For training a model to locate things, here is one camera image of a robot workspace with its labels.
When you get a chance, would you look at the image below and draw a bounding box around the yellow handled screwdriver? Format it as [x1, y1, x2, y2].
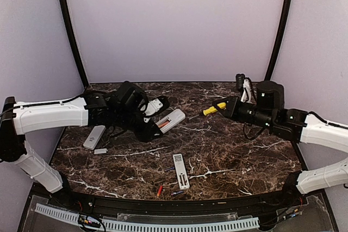
[189, 102, 226, 120]

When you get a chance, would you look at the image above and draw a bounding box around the white remote with barcode label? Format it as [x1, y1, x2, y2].
[156, 109, 185, 134]

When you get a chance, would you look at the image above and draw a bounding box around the white button remote control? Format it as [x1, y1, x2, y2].
[172, 154, 190, 190]

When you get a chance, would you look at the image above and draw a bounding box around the red blue battery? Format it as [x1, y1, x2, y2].
[157, 185, 163, 197]

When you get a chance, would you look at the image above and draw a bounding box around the plain white slim remote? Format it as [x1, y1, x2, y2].
[83, 126, 106, 150]

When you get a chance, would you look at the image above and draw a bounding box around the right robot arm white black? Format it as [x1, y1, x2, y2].
[213, 81, 347, 207]

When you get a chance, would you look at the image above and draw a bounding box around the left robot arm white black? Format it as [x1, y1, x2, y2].
[1, 81, 169, 208]

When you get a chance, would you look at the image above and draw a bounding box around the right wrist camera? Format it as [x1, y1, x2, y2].
[235, 73, 255, 103]

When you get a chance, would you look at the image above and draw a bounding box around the white slotted cable duct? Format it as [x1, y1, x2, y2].
[34, 203, 260, 231]

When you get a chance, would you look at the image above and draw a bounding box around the right black frame post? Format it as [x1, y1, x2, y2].
[264, 0, 291, 80]

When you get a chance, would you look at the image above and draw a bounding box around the black frame post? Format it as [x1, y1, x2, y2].
[264, 0, 291, 80]
[59, 0, 89, 89]

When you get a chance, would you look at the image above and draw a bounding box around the left black frame post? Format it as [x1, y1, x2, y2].
[59, 0, 89, 89]

